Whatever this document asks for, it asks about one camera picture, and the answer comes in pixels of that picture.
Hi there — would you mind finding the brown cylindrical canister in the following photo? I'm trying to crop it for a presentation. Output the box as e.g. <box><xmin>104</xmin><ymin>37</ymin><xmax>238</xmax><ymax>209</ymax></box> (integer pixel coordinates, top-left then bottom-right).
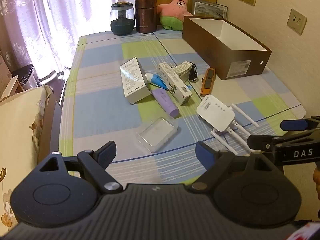
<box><xmin>135</xmin><ymin>0</ymin><xmax>157</xmax><ymax>34</ymax></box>

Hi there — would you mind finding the single wall data socket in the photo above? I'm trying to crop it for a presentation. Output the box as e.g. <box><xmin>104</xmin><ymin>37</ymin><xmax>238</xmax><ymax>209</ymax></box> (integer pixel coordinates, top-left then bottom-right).
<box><xmin>287</xmin><ymin>9</ymin><xmax>307</xmax><ymax>35</ymax></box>

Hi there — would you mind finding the checkered blue green tablecloth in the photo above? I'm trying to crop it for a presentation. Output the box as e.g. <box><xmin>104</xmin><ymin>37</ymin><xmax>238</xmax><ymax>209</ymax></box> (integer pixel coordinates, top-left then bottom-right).
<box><xmin>59</xmin><ymin>28</ymin><xmax>306</xmax><ymax>186</ymax></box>

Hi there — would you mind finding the orange utility knife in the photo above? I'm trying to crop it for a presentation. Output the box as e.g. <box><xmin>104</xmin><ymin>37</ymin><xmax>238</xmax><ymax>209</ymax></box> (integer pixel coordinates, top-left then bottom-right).
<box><xmin>200</xmin><ymin>68</ymin><xmax>216</xmax><ymax>96</ymax></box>

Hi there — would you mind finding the purple sheer curtain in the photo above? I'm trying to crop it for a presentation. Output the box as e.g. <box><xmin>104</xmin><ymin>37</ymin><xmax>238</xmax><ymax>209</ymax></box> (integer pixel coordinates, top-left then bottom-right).
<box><xmin>1</xmin><ymin>0</ymin><xmax>122</xmax><ymax>83</ymax></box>

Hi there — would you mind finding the white patterned small box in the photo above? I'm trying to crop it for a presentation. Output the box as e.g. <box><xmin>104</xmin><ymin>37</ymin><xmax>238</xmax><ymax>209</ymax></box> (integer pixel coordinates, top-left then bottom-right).
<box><xmin>172</xmin><ymin>61</ymin><xmax>193</xmax><ymax>82</ymax></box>

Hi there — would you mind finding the long white ointment box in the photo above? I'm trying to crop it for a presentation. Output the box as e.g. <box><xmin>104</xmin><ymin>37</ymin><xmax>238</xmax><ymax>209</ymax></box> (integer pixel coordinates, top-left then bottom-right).
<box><xmin>157</xmin><ymin>62</ymin><xmax>193</xmax><ymax>105</ymax></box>

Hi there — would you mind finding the pink Patrick star plush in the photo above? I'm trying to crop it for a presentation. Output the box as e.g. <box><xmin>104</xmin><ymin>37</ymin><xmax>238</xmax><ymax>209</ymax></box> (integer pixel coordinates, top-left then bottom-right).
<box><xmin>157</xmin><ymin>0</ymin><xmax>192</xmax><ymax>31</ymax></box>

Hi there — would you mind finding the blue white tube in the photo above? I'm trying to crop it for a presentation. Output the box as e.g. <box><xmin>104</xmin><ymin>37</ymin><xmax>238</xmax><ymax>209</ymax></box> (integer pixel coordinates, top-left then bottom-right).
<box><xmin>145</xmin><ymin>73</ymin><xmax>168</xmax><ymax>90</ymax></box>

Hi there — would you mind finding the black coiled cable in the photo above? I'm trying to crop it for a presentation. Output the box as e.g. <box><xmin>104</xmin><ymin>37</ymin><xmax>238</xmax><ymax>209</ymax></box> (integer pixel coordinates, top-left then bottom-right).
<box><xmin>188</xmin><ymin>62</ymin><xmax>199</xmax><ymax>82</ymax></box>

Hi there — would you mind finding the person's right hand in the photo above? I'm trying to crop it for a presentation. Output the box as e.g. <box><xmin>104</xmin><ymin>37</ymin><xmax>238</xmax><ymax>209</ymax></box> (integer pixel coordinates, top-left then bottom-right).
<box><xmin>313</xmin><ymin>167</ymin><xmax>320</xmax><ymax>193</ymax></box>

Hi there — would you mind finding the brown open cardboard box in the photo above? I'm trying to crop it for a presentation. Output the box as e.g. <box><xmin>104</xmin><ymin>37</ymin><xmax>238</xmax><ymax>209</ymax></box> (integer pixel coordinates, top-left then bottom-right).
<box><xmin>182</xmin><ymin>16</ymin><xmax>272</xmax><ymax>80</ymax></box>

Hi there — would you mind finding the purple cosmetic tube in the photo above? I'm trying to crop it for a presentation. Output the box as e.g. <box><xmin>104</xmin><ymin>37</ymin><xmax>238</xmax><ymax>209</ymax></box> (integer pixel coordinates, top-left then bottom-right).
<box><xmin>151</xmin><ymin>88</ymin><xmax>180</xmax><ymax>118</ymax></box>

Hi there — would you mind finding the white wifi router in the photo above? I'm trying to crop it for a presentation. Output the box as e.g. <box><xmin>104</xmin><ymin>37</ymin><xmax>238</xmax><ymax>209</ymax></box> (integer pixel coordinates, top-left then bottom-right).
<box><xmin>196</xmin><ymin>94</ymin><xmax>259</xmax><ymax>155</ymax></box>

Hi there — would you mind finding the cream cartoon cushion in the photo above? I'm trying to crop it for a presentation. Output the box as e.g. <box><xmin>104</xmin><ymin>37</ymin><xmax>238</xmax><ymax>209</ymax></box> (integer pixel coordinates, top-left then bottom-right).
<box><xmin>1</xmin><ymin>85</ymin><xmax>53</xmax><ymax>235</ymax></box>

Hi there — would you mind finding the tall white medicine box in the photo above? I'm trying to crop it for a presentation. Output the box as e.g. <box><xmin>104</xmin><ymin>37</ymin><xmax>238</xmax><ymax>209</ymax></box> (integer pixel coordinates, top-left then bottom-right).
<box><xmin>119</xmin><ymin>57</ymin><xmax>151</xmax><ymax>104</ymax></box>

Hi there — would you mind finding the framed grey picture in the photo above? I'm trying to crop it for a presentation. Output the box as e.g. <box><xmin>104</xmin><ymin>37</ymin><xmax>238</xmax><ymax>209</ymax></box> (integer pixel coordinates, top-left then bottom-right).
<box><xmin>191</xmin><ymin>0</ymin><xmax>228</xmax><ymax>20</ymax></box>

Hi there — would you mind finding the clear plastic container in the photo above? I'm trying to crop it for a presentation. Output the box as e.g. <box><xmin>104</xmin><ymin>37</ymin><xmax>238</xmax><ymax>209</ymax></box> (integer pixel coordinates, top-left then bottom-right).
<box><xmin>136</xmin><ymin>115</ymin><xmax>178</xmax><ymax>153</ymax></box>

